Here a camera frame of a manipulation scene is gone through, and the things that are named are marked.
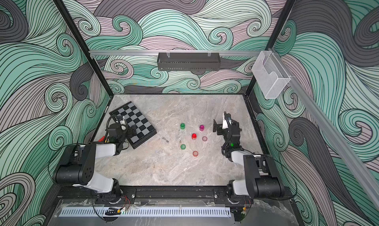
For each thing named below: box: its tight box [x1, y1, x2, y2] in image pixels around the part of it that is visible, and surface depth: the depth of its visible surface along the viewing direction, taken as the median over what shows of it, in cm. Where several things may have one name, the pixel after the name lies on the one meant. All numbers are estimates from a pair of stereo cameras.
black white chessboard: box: [109, 101, 158, 150], surface depth 100 cm
